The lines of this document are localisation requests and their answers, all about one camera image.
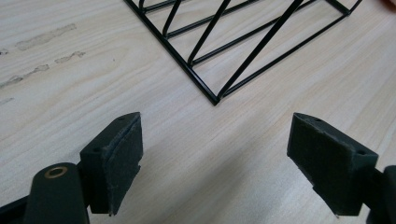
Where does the black wire rack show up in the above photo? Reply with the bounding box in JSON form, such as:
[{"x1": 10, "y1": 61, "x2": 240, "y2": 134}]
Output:
[{"x1": 123, "y1": 0, "x2": 363, "y2": 106}]

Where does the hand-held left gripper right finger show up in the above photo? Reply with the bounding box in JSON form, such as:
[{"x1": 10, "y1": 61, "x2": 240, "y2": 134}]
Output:
[{"x1": 286, "y1": 112, "x2": 380, "y2": 217}]

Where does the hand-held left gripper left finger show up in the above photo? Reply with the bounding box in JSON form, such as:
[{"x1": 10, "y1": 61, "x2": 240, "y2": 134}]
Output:
[{"x1": 78, "y1": 111, "x2": 144, "y2": 217}]

